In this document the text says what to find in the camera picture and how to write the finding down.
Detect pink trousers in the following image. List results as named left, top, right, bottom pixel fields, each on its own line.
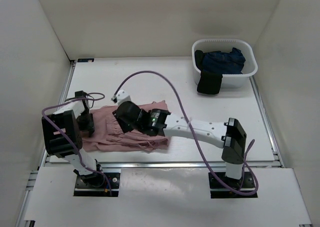
left=82, top=105, right=170, bottom=152

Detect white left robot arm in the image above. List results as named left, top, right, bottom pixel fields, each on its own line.
left=41, top=90, right=106, bottom=188

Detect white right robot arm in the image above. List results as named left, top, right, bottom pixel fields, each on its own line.
left=113, top=101, right=247, bottom=187

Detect black trousers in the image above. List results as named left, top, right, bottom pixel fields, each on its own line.
left=194, top=50, right=223, bottom=96

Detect dark blue trousers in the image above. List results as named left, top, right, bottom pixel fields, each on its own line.
left=201, top=47, right=246, bottom=75

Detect white plastic basket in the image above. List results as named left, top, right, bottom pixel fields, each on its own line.
left=191, top=38, right=258, bottom=88

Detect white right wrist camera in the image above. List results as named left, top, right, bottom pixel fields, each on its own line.
left=111, top=89, right=131, bottom=106

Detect aluminium table edge rail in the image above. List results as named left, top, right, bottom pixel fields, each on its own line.
left=30, top=160, right=281, bottom=173

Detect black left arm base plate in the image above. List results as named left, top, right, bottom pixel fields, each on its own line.
left=73, top=170, right=121, bottom=197

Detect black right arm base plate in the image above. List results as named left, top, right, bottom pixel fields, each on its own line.
left=208, top=171, right=258, bottom=199

